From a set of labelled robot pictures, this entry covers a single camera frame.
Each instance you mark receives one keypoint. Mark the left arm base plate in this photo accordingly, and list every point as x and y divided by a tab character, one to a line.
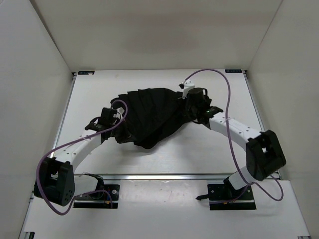
100	200

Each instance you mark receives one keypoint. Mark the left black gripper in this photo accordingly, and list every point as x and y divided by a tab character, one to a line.
118	121

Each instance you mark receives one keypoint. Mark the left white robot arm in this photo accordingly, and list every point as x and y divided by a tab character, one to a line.
56	182

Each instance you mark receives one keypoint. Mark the aluminium rail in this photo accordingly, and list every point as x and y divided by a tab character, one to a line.
164	176

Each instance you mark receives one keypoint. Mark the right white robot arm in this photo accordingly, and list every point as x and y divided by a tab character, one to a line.
264	154

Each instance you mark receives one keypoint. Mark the black skirt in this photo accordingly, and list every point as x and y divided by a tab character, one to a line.
153	115

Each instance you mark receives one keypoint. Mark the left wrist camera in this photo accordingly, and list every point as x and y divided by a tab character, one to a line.
120	113

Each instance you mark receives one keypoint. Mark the blue label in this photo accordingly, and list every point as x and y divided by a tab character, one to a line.
233	71
86	72

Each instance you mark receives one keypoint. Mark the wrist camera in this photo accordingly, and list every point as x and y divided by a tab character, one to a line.
120	113
186	86

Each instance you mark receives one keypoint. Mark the left blue label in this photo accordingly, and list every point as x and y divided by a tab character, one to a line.
86	72

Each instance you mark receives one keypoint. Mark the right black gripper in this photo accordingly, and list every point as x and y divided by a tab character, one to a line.
188	96

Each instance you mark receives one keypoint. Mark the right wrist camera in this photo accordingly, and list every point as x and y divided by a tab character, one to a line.
186	86

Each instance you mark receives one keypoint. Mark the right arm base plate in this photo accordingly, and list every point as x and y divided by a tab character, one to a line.
222	198

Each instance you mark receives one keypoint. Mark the right blue label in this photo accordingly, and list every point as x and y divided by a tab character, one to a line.
233	71

